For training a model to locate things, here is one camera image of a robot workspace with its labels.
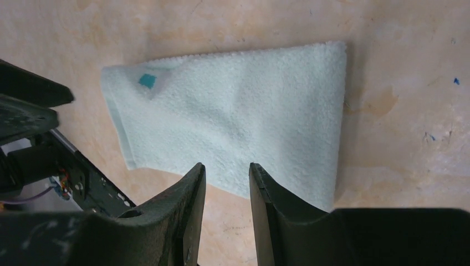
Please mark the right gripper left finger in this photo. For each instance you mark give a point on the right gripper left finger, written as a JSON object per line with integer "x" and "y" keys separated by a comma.
{"x": 165, "y": 230}

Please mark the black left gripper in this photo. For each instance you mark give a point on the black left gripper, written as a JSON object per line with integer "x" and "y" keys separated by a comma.
{"x": 51, "y": 156}

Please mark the mint green towel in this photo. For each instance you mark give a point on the mint green towel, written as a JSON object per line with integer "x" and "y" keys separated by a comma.
{"x": 281, "y": 108}

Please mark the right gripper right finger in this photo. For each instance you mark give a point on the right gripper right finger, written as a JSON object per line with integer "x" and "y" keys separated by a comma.
{"x": 290, "y": 231}

